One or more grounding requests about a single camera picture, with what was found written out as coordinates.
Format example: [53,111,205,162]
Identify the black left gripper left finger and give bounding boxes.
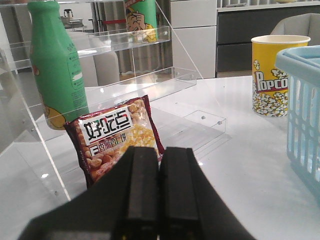
[19,146,158,240]

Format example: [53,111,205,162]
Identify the light blue plastic basket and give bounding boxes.
[275,45,320,200]

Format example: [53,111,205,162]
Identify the white drawer cabinet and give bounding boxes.
[170,0,217,79]

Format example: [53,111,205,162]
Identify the grey armchair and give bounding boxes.
[270,13,320,46]

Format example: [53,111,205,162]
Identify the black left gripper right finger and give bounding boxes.
[159,147,254,240]

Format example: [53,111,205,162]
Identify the dark red snack packet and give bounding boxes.
[64,95,165,187]

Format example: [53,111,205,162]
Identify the clear acrylic display shelf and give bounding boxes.
[0,0,226,206]

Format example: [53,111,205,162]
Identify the green plastic bottle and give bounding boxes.
[27,0,89,130]

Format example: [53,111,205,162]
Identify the green cartoon drink can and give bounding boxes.
[124,0,158,43]

